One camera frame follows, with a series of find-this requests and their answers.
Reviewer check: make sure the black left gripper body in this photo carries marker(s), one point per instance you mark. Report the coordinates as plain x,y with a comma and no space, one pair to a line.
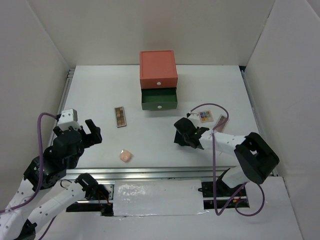
74,162

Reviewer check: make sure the red drawer cabinet shell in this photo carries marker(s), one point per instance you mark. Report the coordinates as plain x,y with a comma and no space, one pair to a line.
157,64

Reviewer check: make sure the white foil covered panel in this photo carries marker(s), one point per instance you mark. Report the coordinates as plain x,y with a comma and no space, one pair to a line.
157,198

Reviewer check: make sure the pink clear blush case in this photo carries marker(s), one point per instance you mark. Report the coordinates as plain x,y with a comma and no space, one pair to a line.
221,123

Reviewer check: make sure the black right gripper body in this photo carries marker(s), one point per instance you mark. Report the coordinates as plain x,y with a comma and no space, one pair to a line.
186,139

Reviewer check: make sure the green drawer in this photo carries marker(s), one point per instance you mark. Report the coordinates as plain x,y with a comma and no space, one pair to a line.
156,99

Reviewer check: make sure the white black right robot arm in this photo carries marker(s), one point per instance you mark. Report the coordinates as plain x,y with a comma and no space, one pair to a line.
256,159

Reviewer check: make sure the colourful square eyeshadow palette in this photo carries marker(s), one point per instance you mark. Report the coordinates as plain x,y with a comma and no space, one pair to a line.
205,116

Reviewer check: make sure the peach makeup sponge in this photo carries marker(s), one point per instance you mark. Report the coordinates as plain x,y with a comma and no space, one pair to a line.
125,156

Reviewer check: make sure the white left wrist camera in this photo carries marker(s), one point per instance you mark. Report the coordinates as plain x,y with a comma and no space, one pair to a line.
68,118

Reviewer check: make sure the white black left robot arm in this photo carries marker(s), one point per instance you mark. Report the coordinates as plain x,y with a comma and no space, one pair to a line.
24,216

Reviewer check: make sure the brown eyeshadow palette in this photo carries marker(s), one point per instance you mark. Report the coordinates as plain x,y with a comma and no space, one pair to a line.
120,117

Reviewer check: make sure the red top drawer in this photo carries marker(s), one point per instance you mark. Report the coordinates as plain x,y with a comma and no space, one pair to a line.
153,83

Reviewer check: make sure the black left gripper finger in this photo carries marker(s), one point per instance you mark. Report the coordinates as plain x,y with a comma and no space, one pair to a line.
95,136
90,124

